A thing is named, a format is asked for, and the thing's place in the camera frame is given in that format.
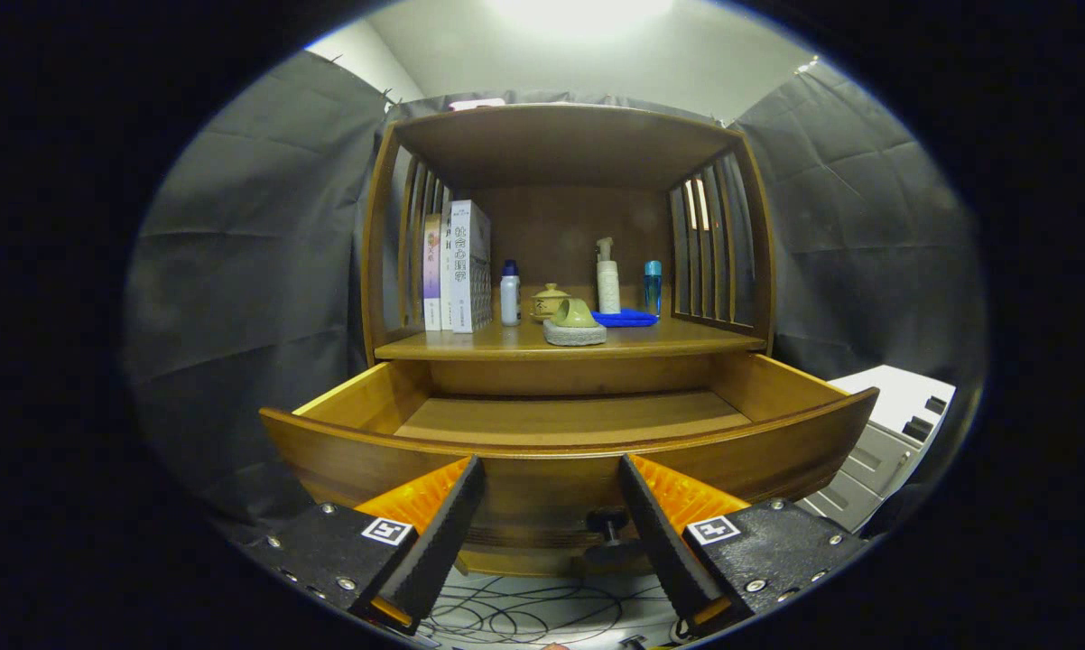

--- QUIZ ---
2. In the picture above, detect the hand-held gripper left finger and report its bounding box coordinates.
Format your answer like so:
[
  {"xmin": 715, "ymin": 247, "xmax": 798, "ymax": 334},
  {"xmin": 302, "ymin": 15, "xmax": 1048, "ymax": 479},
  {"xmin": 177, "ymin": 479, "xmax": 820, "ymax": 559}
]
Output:
[{"xmin": 240, "ymin": 454, "xmax": 487, "ymax": 636}]

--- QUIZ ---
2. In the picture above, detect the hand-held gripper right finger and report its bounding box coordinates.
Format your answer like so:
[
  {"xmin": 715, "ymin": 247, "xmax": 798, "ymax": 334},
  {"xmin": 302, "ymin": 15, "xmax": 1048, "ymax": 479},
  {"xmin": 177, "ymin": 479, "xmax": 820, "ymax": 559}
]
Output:
[{"xmin": 617, "ymin": 452, "xmax": 874, "ymax": 638}]

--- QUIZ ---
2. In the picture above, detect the wooden drawer with black knob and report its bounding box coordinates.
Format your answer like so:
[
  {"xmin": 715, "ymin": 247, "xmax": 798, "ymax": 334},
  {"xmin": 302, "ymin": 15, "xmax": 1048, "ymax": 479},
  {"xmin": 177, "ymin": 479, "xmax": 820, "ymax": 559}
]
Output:
[{"xmin": 259, "ymin": 351, "xmax": 881, "ymax": 579}]

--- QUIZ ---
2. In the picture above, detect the green scrubbing brush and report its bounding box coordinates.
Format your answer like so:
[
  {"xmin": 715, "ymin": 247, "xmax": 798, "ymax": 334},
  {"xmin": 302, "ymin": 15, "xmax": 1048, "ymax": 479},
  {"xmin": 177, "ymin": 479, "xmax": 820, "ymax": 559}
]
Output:
[{"xmin": 542, "ymin": 298, "xmax": 609, "ymax": 348}]

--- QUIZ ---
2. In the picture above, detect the wooden countertop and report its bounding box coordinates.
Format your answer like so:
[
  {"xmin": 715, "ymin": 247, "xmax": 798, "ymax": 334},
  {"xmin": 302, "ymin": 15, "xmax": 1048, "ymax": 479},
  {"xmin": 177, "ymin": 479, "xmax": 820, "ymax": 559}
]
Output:
[{"xmin": 374, "ymin": 311, "xmax": 768, "ymax": 363}]

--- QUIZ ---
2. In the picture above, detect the white side cabinet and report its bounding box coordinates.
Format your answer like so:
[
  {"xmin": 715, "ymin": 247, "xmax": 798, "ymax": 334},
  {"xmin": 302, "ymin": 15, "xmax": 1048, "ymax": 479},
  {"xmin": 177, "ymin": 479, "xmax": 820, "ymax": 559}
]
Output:
[{"xmin": 795, "ymin": 364, "xmax": 958, "ymax": 535}]

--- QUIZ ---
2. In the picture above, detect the brown wooden cabinet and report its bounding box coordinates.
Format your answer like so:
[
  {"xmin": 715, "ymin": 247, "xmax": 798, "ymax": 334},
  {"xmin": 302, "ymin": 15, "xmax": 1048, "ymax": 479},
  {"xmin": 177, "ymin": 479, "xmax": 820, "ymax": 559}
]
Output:
[{"xmin": 353, "ymin": 102, "xmax": 778, "ymax": 579}]

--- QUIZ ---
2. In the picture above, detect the folded blue cloth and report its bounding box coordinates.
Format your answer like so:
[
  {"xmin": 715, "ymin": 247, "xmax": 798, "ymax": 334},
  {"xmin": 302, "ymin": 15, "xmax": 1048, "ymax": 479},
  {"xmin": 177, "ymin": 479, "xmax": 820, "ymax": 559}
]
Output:
[{"xmin": 591, "ymin": 308, "xmax": 662, "ymax": 329}]

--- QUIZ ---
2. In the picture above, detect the small white blue-capped bottle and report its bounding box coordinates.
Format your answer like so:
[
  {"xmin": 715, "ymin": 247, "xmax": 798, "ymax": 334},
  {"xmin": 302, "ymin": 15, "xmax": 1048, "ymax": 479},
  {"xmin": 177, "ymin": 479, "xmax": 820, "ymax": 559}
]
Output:
[{"xmin": 500, "ymin": 260, "xmax": 523, "ymax": 328}]

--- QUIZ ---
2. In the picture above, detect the beige lidded teacup with saucer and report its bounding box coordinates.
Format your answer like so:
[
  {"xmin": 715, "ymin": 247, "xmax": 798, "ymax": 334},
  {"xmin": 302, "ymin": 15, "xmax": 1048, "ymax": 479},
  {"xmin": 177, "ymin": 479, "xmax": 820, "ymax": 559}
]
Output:
[{"xmin": 530, "ymin": 283, "xmax": 571, "ymax": 324}]

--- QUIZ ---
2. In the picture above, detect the white pump bottle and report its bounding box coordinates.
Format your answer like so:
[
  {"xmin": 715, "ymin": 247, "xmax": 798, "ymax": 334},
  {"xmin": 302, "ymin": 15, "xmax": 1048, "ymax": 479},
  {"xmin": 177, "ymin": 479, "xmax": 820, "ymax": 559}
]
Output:
[{"xmin": 595, "ymin": 237, "xmax": 623, "ymax": 316}]

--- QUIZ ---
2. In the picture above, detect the pink book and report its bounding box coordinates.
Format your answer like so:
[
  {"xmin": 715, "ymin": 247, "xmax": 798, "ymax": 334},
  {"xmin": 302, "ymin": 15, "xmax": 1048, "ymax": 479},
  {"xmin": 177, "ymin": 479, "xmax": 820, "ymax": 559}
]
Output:
[{"xmin": 422, "ymin": 213, "xmax": 443, "ymax": 331}]

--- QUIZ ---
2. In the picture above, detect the thick white book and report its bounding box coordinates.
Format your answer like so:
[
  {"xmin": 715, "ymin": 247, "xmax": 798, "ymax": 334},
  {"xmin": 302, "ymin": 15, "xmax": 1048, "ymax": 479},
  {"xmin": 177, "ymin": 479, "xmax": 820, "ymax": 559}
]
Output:
[{"xmin": 450, "ymin": 200, "xmax": 494, "ymax": 335}]

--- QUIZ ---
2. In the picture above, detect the large ceiling light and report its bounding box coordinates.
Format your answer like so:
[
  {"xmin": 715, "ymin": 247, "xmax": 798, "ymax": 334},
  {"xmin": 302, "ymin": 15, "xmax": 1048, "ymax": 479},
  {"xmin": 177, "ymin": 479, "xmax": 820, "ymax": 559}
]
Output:
[{"xmin": 484, "ymin": 0, "xmax": 681, "ymax": 39}]

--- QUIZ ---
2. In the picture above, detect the tangle of black cables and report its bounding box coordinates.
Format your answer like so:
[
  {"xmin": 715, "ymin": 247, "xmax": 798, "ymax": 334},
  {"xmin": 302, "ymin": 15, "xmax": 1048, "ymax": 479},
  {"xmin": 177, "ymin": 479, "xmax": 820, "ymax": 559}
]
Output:
[{"xmin": 416, "ymin": 573, "xmax": 690, "ymax": 647}]

